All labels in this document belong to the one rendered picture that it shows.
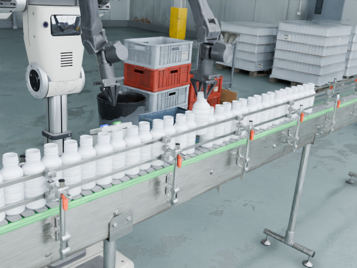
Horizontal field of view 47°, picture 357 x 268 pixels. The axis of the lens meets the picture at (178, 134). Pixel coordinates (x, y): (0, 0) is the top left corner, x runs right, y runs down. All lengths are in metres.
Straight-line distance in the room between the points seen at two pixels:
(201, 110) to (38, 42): 0.72
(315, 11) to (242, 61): 4.00
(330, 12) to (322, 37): 4.27
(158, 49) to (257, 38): 4.96
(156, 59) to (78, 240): 2.72
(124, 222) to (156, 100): 2.64
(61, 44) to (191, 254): 1.59
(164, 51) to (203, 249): 1.92
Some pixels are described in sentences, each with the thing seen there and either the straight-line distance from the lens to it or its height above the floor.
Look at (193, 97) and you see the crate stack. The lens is 4.55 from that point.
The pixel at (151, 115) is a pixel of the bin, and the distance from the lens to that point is 2.30.
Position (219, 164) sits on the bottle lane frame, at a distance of 1.75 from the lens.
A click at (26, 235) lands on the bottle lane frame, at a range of 1.22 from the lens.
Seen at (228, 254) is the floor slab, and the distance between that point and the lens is 2.83.
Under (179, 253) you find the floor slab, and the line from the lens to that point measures 2.77.
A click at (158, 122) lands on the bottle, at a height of 1.16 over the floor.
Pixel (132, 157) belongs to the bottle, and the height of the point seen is 1.07.
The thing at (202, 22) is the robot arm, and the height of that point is 1.50.
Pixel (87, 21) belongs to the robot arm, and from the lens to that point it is 1.50.
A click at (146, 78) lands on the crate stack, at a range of 3.95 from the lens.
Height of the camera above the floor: 1.61
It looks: 19 degrees down
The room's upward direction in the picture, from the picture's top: 5 degrees clockwise
